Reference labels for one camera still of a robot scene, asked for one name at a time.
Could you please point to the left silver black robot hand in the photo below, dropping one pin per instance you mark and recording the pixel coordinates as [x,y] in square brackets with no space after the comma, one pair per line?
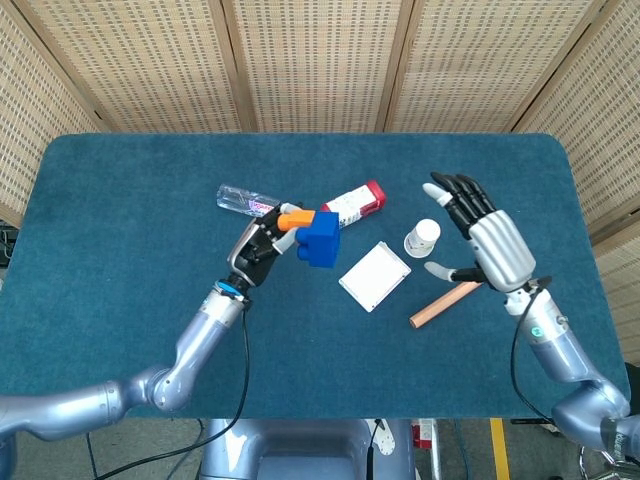
[252,252]

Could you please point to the red and white box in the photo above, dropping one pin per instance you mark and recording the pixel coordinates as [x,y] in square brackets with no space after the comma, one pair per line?
[360,200]
[422,437]

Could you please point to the wooden cylindrical rod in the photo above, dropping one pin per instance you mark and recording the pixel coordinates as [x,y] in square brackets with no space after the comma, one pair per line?
[440,306]

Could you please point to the blue building block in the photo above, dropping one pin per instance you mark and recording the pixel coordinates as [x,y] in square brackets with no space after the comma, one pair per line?
[322,240]

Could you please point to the teal felt table cloth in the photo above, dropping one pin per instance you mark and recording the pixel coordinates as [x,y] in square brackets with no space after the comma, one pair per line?
[125,225]

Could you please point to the white floral paper cup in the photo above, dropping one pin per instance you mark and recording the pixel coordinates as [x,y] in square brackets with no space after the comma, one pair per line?
[422,237]

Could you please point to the chrome stool frame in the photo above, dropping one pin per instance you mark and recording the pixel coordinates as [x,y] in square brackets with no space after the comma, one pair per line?
[607,465]

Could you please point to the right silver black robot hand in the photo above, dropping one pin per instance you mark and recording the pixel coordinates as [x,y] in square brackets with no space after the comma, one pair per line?
[500,245]

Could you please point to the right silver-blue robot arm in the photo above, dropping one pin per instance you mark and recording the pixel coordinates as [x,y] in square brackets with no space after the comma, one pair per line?
[555,345]

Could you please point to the black electronic device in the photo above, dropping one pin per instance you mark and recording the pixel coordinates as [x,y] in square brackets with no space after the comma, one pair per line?
[6,245]

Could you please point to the white square plastic tray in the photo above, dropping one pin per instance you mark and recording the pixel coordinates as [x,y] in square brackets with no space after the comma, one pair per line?
[375,275]

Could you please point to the woven rattan screen panel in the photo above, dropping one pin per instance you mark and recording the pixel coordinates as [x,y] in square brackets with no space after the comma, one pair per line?
[150,65]
[610,150]
[500,65]
[320,65]
[30,125]

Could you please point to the silver-blue robot torso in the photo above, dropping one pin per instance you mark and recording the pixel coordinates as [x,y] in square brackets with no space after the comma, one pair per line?
[310,450]

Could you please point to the clear plastic water bottle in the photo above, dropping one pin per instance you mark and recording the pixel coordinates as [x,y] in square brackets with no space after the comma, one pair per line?
[240,197]

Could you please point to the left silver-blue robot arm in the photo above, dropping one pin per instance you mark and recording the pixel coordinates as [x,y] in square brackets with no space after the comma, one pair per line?
[200,335]

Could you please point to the orange toy brick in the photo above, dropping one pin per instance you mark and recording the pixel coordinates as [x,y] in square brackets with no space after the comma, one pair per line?
[300,219]

